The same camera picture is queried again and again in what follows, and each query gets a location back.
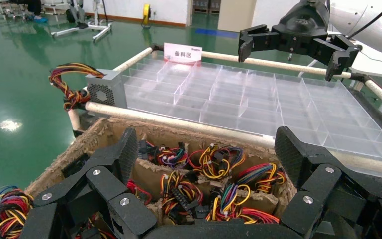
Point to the blue floor mat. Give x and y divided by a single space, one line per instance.
215 33

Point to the cream vertical rack pipe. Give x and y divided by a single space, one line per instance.
74 120

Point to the long cream rack rail pipe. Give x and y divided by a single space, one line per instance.
177 122
276 63

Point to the cardboard box with dividers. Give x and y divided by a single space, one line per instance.
164 133

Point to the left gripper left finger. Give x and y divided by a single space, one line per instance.
105 178

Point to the black pipe joint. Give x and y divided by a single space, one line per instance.
359 78
157 47

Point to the clear acrylic divider tray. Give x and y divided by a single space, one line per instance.
260 99

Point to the white red area sign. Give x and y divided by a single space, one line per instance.
182 52

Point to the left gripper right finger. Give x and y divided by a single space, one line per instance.
319 184

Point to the white wheeled floor stand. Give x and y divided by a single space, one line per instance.
100 32

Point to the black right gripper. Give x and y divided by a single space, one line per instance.
301 26

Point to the white metal chair frame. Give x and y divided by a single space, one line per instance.
3 8

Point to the person in dark trousers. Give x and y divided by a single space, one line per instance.
34 6

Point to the yellow floor fan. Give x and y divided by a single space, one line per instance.
146 13

